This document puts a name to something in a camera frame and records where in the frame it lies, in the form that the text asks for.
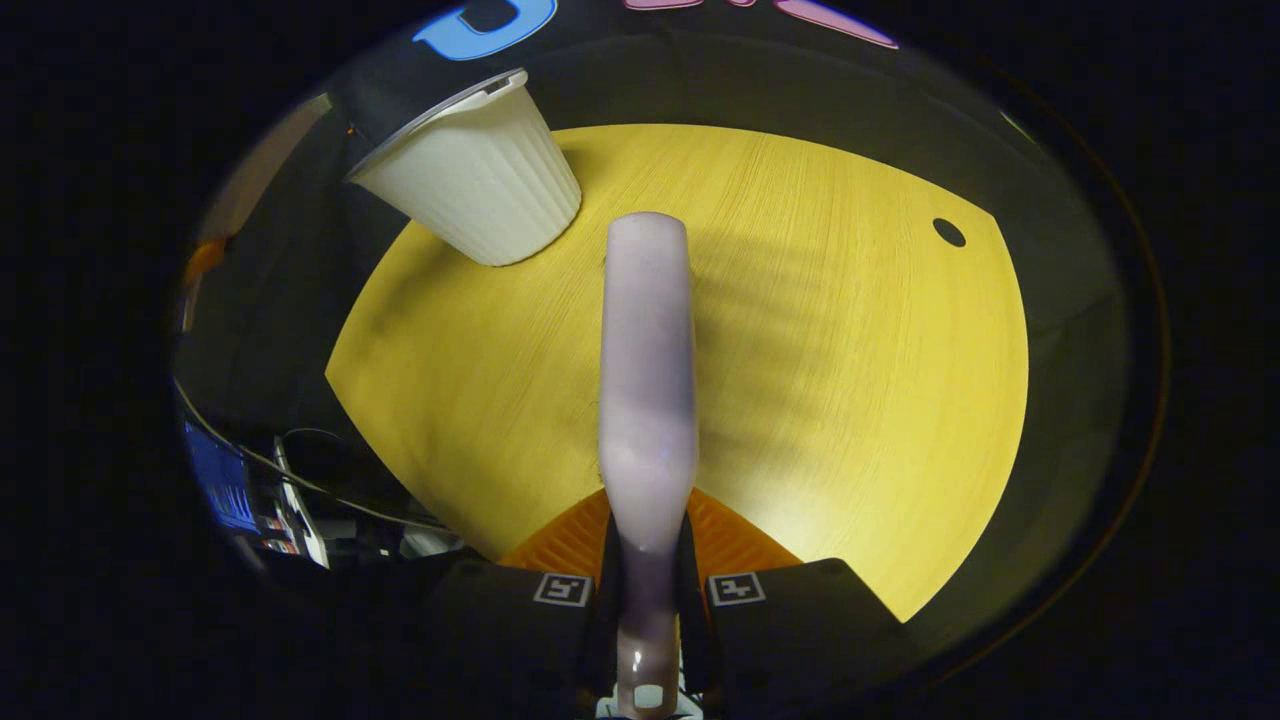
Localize small purple broom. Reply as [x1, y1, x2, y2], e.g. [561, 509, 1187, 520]
[597, 211, 700, 720]

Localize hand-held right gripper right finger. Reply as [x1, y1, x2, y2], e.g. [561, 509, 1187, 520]
[685, 488, 903, 719]

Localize black cable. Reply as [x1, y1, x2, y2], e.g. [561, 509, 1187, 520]
[173, 380, 453, 533]

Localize blue lit object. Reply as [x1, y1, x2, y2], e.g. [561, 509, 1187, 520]
[182, 420, 263, 537]

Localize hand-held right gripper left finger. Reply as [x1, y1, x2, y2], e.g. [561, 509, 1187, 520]
[420, 488, 612, 720]

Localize white device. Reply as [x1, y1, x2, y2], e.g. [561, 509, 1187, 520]
[272, 438, 333, 569]

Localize white ribbed garbage bin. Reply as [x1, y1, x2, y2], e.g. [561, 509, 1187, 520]
[346, 67, 584, 268]

